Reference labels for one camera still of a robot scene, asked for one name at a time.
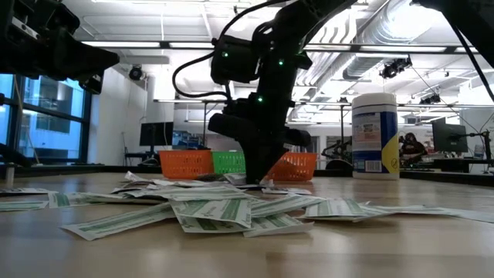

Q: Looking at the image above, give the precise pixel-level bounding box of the plain white packet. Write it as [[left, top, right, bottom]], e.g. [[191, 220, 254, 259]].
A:
[[362, 205, 494, 224]]

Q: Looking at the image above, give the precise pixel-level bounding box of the orange plastic basket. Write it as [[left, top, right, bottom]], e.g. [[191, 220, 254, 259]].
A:
[[158, 149, 215, 180], [266, 151, 318, 182]]

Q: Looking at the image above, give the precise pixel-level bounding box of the person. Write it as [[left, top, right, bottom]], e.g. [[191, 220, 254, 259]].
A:
[[399, 132, 428, 163]]

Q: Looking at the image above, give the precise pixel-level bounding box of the black rig camera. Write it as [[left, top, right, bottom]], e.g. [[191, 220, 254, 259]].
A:
[[379, 56, 413, 80]]

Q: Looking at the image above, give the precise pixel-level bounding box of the black camera cable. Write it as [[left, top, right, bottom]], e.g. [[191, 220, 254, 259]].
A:
[[172, 0, 286, 100]]

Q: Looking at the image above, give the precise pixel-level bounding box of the large window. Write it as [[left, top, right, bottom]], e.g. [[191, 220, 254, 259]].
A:
[[0, 73, 93, 163]]

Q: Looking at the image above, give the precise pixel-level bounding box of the white cylinder post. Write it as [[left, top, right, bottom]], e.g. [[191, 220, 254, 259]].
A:
[[4, 162, 16, 185]]

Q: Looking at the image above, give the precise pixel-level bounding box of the round black ceiling camera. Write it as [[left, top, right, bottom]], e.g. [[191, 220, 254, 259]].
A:
[[128, 64, 144, 82]]

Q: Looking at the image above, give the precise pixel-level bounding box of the black overhead light bar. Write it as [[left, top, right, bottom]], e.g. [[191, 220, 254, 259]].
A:
[[80, 39, 486, 54]]

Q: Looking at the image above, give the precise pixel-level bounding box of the black metal rack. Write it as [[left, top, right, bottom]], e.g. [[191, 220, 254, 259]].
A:
[[201, 99, 232, 151]]

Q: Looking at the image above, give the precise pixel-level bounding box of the black monitor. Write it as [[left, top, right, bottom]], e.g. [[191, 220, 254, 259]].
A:
[[137, 121, 175, 151], [431, 117, 469, 154]]

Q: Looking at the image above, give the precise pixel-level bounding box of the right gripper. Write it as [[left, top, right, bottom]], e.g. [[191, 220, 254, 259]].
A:
[[208, 96, 312, 185]]

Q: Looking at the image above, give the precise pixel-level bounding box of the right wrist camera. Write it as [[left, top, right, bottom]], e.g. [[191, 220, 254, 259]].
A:
[[210, 34, 260, 85]]

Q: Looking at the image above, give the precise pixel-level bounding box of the green plastic basket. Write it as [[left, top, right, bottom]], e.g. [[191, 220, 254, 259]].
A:
[[211, 151, 247, 175]]

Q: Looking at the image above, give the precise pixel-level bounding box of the white blue wipes canister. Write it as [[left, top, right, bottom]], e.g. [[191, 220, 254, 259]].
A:
[[350, 92, 401, 181]]

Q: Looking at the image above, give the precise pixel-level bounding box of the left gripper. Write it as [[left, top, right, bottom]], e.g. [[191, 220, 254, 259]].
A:
[[0, 0, 121, 94]]

